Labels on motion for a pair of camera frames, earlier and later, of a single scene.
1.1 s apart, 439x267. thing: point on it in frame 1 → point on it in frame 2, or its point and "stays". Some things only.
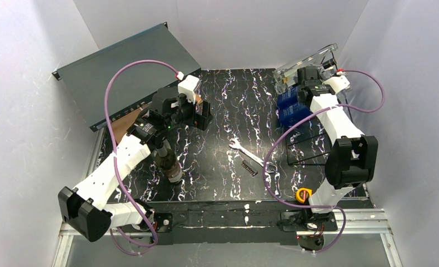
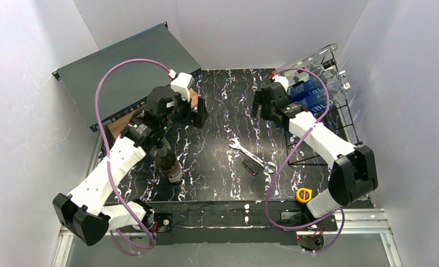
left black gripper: x=203 y=114 stays
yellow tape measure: x=303 y=194 stays
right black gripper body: x=307 y=74 → x=263 y=106
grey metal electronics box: x=86 y=82 stays
